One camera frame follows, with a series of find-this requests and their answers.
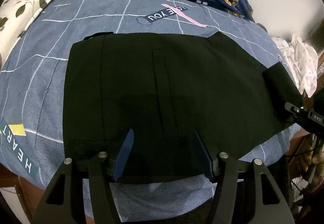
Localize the black pants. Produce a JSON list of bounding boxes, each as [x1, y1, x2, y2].
[[63, 32, 303, 184]]

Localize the white patterned quilt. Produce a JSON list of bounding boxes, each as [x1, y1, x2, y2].
[[272, 34, 318, 98]]

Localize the white floral pillow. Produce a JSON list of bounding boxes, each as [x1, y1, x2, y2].
[[0, 0, 52, 66]]

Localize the wooden bed frame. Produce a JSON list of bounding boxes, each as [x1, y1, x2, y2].
[[1, 165, 44, 223]]

